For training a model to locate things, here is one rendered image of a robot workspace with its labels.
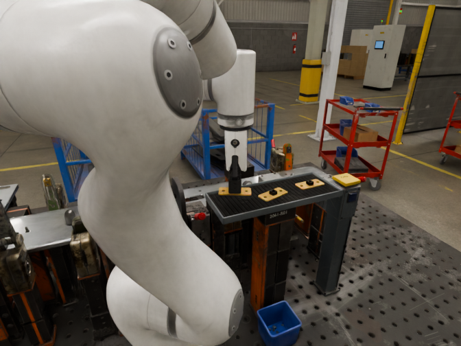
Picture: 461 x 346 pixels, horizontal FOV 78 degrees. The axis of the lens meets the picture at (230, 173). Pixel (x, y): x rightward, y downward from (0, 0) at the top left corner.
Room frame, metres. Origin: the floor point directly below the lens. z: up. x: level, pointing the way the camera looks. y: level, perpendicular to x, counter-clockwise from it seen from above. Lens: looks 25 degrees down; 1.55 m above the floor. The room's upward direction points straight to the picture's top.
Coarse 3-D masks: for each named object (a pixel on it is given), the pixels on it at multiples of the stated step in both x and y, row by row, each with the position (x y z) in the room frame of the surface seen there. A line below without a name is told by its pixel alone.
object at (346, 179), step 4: (336, 176) 0.82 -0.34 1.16; (340, 176) 0.82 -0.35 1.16; (344, 176) 0.81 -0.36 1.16; (348, 176) 0.82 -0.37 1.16; (352, 176) 0.82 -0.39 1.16; (336, 180) 0.80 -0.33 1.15; (340, 180) 0.79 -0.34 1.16; (344, 180) 0.79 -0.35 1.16; (348, 180) 0.79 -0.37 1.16; (352, 180) 0.79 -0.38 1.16; (356, 180) 0.79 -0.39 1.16; (360, 180) 0.79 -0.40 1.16; (344, 184) 0.77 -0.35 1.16; (348, 184) 0.77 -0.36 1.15; (352, 184) 0.78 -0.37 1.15
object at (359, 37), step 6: (354, 30) 14.30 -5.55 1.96; (360, 30) 13.98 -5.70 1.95; (366, 30) 14.11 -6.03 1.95; (372, 30) 14.25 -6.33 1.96; (354, 36) 14.25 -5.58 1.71; (360, 36) 13.99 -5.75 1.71; (366, 36) 14.14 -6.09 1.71; (354, 42) 14.20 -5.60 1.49; (360, 42) 14.01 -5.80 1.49; (366, 42) 14.17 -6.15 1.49; (348, 54) 14.39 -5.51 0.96
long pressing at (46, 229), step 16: (256, 176) 1.15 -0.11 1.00; (192, 192) 1.00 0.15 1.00; (64, 208) 0.89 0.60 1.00; (16, 224) 0.78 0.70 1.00; (32, 224) 0.78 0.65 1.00; (48, 224) 0.78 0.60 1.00; (64, 224) 0.78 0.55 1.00; (32, 240) 0.70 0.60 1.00; (48, 240) 0.70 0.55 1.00; (64, 240) 0.70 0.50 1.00
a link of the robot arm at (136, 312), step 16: (112, 272) 0.36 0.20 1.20; (112, 288) 0.34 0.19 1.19; (128, 288) 0.33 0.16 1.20; (112, 304) 0.33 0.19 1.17; (128, 304) 0.32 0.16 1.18; (144, 304) 0.31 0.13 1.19; (160, 304) 0.30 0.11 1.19; (128, 320) 0.31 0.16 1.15; (144, 320) 0.30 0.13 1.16; (160, 320) 0.29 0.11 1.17; (128, 336) 0.31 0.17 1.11; (144, 336) 0.32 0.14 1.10; (160, 336) 0.33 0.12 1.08
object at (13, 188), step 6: (0, 186) 1.06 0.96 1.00; (6, 186) 1.06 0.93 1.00; (12, 186) 1.06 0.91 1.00; (18, 186) 1.07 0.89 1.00; (0, 192) 1.00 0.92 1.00; (6, 192) 1.00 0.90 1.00; (12, 192) 1.00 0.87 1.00; (0, 198) 0.95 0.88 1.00; (6, 198) 0.95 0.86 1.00; (12, 198) 0.97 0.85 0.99; (6, 204) 0.91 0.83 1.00
